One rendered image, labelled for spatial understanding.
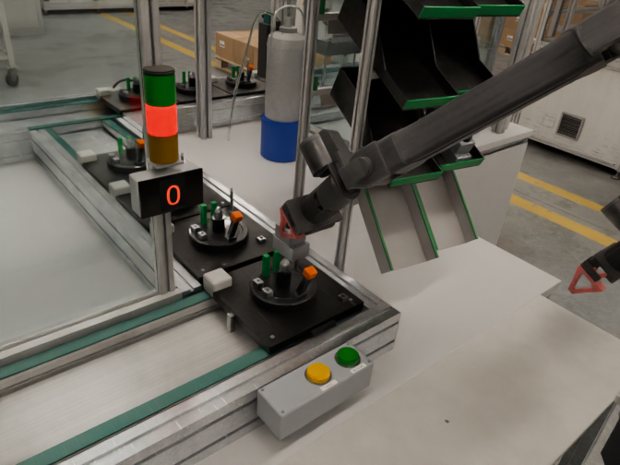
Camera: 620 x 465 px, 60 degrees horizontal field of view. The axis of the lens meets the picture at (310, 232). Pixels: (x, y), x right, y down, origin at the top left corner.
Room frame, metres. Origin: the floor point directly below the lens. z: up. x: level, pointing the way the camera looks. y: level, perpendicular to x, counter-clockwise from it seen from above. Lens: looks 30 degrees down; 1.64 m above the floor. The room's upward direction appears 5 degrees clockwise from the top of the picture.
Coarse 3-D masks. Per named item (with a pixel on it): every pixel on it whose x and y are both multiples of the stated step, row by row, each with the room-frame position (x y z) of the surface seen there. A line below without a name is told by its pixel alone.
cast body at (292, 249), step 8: (280, 240) 0.88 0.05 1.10; (288, 240) 0.86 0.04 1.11; (296, 240) 0.87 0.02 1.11; (304, 240) 0.89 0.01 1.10; (280, 248) 0.88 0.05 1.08; (288, 248) 0.86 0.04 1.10; (296, 248) 0.86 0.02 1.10; (304, 248) 0.87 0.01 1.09; (288, 256) 0.86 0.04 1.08; (296, 256) 0.86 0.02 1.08; (304, 256) 0.87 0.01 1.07
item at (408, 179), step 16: (336, 80) 1.17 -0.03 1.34; (352, 80) 1.20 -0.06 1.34; (336, 96) 1.17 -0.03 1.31; (352, 96) 1.12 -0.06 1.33; (384, 96) 1.23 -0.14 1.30; (352, 112) 1.11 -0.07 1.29; (368, 112) 1.17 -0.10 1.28; (384, 112) 1.19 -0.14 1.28; (400, 112) 1.17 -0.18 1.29; (416, 112) 1.13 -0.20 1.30; (368, 128) 1.06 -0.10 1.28; (384, 128) 1.14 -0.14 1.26; (400, 128) 1.15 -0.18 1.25; (432, 160) 1.07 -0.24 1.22; (416, 176) 1.00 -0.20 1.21; (432, 176) 1.03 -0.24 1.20
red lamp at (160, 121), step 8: (152, 112) 0.83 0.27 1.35; (160, 112) 0.83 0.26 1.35; (168, 112) 0.83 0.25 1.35; (176, 112) 0.85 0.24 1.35; (152, 120) 0.83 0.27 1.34; (160, 120) 0.83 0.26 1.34; (168, 120) 0.83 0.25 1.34; (176, 120) 0.85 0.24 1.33; (152, 128) 0.83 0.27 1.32; (160, 128) 0.83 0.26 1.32; (168, 128) 0.83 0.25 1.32; (176, 128) 0.85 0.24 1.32; (160, 136) 0.83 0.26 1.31; (168, 136) 0.83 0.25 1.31
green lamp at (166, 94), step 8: (144, 80) 0.83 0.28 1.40; (152, 80) 0.83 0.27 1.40; (160, 80) 0.83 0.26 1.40; (168, 80) 0.83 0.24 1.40; (144, 88) 0.84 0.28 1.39; (152, 88) 0.83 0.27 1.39; (160, 88) 0.83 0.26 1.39; (168, 88) 0.83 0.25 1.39; (152, 96) 0.83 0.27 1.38; (160, 96) 0.83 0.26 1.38; (168, 96) 0.83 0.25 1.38; (152, 104) 0.83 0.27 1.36; (160, 104) 0.83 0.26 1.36; (168, 104) 0.83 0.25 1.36
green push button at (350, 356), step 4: (340, 348) 0.74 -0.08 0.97; (344, 348) 0.74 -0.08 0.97; (348, 348) 0.74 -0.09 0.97; (340, 352) 0.72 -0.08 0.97; (344, 352) 0.72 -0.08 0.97; (348, 352) 0.72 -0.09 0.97; (352, 352) 0.73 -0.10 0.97; (356, 352) 0.73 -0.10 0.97; (340, 356) 0.71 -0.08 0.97; (344, 356) 0.71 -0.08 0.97; (348, 356) 0.71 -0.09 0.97; (352, 356) 0.72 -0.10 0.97; (356, 356) 0.72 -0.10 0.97; (340, 360) 0.71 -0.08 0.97; (344, 360) 0.71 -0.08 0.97; (348, 360) 0.71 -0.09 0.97; (352, 360) 0.71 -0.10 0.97; (356, 360) 0.71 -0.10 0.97; (344, 364) 0.70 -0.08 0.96; (348, 364) 0.70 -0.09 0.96; (352, 364) 0.70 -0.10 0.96
